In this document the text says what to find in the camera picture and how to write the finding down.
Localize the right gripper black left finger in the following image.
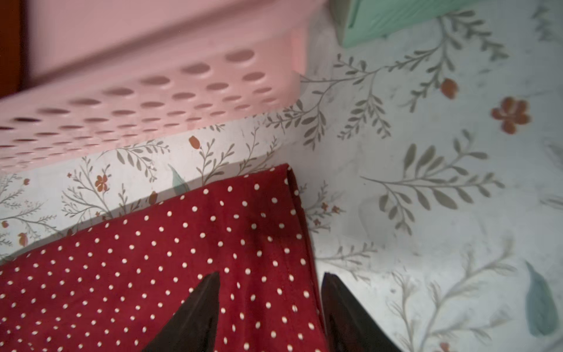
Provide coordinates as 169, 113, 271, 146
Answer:
143, 271, 220, 352

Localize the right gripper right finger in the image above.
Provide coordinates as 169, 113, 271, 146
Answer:
321, 273, 400, 352

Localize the pink plastic basket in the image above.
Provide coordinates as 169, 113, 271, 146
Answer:
1, 1, 323, 172

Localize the floral table mat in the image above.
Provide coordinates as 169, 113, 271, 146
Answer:
1, 1, 562, 351

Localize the mint green file organizer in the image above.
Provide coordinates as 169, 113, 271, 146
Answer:
328, 0, 471, 48

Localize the dark red polka-dot skirt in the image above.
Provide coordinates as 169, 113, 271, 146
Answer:
1, 164, 327, 351

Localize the rust orange skirt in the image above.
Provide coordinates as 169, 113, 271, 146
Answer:
1, 0, 26, 98

